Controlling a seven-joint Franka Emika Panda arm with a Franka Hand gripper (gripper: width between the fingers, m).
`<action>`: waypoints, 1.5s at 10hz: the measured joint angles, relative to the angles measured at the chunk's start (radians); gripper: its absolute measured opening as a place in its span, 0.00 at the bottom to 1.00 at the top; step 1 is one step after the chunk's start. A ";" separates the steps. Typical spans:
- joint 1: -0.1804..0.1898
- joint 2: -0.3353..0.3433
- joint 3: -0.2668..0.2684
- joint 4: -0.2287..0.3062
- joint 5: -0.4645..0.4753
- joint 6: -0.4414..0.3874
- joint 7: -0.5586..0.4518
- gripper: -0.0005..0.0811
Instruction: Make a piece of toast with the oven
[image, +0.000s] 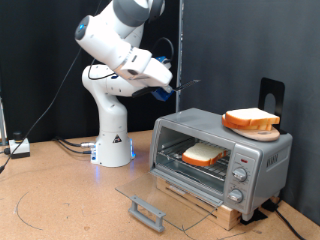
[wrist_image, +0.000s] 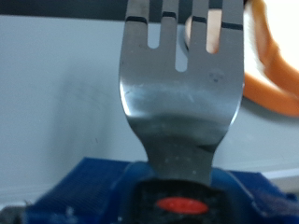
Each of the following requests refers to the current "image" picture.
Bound black cable with silver connector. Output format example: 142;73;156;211
54;136;98;149

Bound slotted wooden base block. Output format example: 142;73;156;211
155;176;243;232

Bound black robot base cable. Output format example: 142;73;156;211
57;140;94;155

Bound black foot pad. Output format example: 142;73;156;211
239;208;269;226
261;199;280;213

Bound silver toaster oven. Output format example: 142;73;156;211
148;107;294;222

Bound black backdrop curtain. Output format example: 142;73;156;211
0;0;179;144

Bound round wooden cutting board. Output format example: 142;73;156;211
229;125;281;143

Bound black camera cable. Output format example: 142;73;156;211
87;36;175;82

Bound silver oven knob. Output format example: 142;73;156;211
232;167;249;183
227;188;244;204

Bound vertical metal pole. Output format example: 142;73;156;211
175;0;185;113

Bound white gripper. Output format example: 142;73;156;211
114;48;176;94

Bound dark gray backdrop curtain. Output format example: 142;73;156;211
181;0;320;226

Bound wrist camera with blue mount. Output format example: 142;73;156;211
154;55;173;70

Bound black oven power cable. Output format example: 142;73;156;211
274;209;306;240

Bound oven wire rack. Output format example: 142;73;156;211
156;138;233;181

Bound glass oven door with handle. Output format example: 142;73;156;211
115;167;224;233

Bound black metal bookend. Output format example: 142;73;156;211
258;77;287;135

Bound white bread slice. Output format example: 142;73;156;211
221;114;274;132
225;107;281;127
181;142;230;168

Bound long hanging black cable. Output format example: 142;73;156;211
0;0;104;175

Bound gray metal frame leg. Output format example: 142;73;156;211
0;96;8;147

